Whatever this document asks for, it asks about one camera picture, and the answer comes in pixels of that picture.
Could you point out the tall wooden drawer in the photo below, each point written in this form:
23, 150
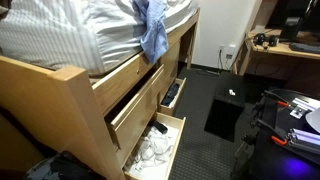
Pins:
140, 113
170, 63

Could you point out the mattress with white sheet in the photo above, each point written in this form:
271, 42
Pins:
66, 33

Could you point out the wooden desk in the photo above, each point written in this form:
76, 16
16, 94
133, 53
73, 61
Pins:
280, 50

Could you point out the small white object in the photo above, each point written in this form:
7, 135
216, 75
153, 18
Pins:
232, 92

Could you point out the black headphones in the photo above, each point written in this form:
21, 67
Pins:
259, 38

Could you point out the shallow drawer with white clothes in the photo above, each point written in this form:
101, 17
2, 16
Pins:
175, 146

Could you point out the black computer monitor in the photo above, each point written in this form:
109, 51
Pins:
290, 28

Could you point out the dark blue clothes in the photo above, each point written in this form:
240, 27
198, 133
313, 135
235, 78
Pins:
171, 93

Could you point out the black cube box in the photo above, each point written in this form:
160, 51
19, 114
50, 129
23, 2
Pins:
223, 113

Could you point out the silver mounting plate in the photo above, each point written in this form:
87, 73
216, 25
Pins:
301, 108

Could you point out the light blue shirt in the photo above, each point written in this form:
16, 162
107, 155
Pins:
155, 33

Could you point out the black robot table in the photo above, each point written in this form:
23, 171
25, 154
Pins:
276, 160

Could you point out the white wall outlet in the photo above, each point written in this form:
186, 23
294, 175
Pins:
222, 48
230, 51

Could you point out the wooden bed frame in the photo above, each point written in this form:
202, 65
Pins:
66, 110

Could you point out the white crumpled clothes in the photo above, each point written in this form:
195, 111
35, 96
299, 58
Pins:
153, 146

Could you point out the black sock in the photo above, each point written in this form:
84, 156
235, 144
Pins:
160, 127

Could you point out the aluminium profile rails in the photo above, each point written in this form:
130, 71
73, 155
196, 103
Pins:
305, 140

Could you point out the black keyboard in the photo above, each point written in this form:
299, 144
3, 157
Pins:
305, 48

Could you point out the shallow drawer with dark clothes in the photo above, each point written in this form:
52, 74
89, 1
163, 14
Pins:
180, 96

